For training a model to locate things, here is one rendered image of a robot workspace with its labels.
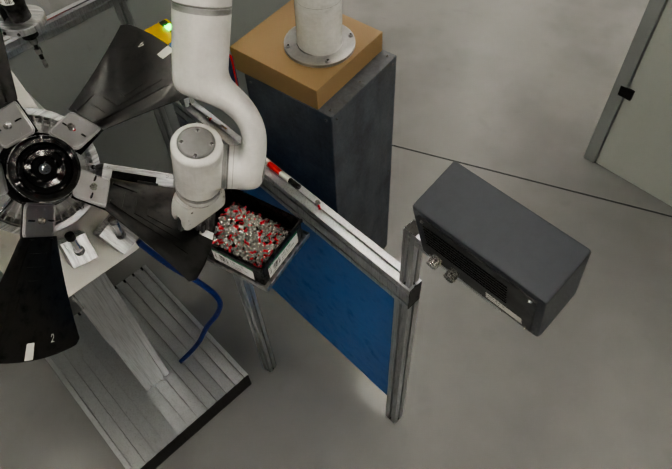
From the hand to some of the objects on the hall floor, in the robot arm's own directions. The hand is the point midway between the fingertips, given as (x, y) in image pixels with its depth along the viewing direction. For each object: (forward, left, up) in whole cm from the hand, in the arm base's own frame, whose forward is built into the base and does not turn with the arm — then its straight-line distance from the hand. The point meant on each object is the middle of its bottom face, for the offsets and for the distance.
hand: (200, 222), depth 126 cm
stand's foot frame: (+11, -40, -102) cm, 110 cm away
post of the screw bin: (-11, -1, -101) cm, 102 cm away
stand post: (+13, -30, -102) cm, 108 cm away
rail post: (-16, +44, -99) cm, 110 cm away
